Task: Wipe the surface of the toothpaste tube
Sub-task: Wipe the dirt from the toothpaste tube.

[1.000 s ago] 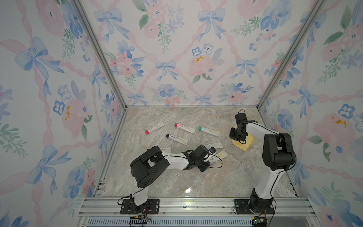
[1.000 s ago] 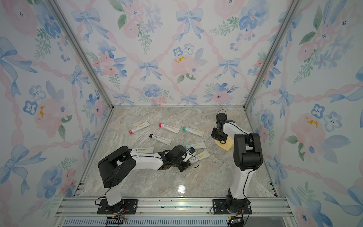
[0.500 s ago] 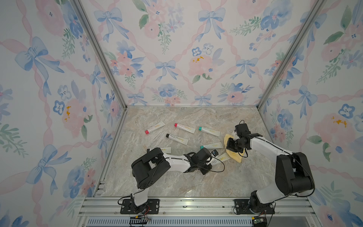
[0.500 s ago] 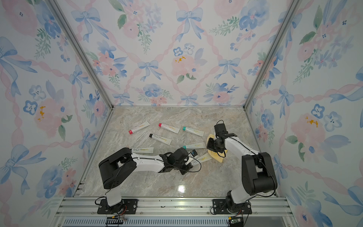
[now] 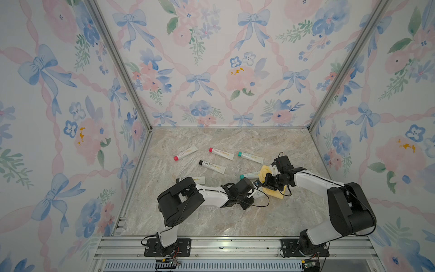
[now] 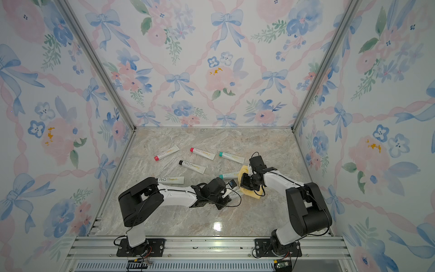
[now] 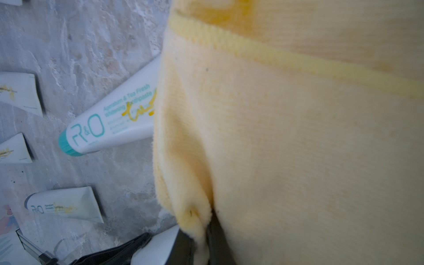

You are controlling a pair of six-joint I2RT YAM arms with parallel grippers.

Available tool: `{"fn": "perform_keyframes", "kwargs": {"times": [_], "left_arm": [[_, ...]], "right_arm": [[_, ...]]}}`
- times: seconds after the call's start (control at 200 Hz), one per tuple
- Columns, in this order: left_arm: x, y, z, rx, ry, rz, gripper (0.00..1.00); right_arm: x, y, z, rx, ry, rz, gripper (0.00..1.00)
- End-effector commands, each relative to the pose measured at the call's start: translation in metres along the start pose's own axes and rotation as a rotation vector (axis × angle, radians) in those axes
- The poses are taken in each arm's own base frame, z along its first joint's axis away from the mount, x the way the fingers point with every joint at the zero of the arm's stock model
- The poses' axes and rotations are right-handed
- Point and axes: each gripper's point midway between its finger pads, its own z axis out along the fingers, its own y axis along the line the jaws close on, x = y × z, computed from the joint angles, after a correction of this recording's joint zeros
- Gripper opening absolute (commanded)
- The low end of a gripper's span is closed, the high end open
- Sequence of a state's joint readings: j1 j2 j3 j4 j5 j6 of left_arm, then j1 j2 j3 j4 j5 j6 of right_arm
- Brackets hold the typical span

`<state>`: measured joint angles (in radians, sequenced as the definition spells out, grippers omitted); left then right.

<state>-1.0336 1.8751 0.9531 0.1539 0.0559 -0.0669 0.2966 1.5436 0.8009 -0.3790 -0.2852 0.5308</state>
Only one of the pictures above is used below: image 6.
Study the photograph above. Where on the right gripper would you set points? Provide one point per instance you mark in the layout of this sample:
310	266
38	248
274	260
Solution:
244	183

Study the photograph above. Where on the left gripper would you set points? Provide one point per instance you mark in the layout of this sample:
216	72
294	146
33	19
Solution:
225	201

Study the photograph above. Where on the yellow cleaning cloth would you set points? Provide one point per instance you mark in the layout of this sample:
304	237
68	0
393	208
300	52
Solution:
251	193

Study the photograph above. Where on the teal cap toothpaste tube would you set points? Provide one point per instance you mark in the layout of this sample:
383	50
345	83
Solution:
229	176
234	158

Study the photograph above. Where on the dark cap toothpaste tube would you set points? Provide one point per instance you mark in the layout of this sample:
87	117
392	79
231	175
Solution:
236	194

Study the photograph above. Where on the toothpaste tube near left arm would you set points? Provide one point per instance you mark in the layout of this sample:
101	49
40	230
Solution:
171	180

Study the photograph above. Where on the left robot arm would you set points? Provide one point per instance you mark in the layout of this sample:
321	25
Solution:
144	198

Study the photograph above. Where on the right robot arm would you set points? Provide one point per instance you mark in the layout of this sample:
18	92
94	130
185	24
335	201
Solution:
307	209

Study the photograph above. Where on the teal cap toothpaste tube back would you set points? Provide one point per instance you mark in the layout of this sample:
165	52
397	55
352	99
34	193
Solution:
234	158

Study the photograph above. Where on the black cap toothpaste tube centre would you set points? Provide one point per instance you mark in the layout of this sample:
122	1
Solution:
194	167

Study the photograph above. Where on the pink cap toothpaste tube centre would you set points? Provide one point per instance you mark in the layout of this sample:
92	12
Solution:
203	153

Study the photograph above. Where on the pink cap toothpaste tube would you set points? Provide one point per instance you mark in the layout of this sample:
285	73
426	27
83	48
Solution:
203	153
166	153

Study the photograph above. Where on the pink cap toothpaste tube left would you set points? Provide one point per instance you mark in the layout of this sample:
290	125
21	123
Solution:
166	153

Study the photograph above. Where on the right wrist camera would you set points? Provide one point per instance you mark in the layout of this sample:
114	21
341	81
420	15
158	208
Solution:
257	163

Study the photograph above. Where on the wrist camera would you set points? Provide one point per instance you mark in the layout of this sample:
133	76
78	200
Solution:
257	163
232	184

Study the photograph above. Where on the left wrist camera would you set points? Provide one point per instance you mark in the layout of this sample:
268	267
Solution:
232	184

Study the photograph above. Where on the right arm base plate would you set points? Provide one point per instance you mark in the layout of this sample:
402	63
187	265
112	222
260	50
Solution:
272	248

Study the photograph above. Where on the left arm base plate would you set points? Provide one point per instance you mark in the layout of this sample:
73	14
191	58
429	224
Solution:
150	248

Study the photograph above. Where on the aluminium front rail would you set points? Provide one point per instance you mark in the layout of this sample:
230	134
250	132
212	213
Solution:
209	254

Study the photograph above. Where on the right aluminium frame post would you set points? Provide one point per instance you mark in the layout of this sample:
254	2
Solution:
327	60

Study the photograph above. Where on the aluminium frame post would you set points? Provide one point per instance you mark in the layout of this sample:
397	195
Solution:
327	60
67	12

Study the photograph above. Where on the left aluminium frame post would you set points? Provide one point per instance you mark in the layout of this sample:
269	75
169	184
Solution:
67	12

